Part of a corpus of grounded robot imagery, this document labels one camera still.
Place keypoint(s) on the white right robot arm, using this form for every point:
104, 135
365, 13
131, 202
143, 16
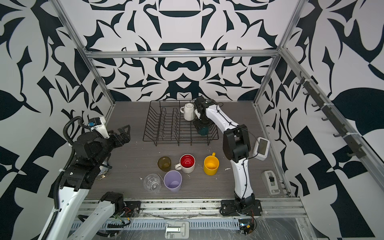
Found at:
236, 147

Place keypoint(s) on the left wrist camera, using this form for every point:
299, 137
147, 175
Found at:
98, 124

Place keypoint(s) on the white cable duct strip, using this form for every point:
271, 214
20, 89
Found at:
162, 224

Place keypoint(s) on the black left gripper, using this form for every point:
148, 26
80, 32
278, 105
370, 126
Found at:
123, 136

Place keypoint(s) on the silver latch bracket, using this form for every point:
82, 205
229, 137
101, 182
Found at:
177, 230

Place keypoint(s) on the round grey alarm clock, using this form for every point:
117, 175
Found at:
104, 169

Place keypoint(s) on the yellow mug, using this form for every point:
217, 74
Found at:
211, 165

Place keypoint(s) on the white digital thermometer display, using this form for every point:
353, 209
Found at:
261, 149

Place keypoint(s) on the clear glass cup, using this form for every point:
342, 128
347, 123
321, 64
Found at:
152, 183

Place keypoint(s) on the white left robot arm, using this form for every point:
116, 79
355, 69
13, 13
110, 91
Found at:
74, 182

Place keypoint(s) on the cream mug dark green outside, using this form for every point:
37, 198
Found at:
202, 129

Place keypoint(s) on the white faceted mug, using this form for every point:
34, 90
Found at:
188, 111

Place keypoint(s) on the black wire dish rack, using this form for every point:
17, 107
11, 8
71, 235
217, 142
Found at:
165, 124

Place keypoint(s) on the lilac plastic cup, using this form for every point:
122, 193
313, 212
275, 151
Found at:
173, 181

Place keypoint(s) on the grey wall hook rail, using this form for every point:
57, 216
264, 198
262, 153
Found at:
344, 131

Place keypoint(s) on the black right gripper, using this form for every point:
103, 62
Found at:
198, 125

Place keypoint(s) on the white mug red inside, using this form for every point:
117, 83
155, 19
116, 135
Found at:
186, 164

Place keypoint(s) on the white wall switch box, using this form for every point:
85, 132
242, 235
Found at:
271, 183

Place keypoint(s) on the olive green glass cup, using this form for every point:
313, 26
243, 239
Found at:
164, 164

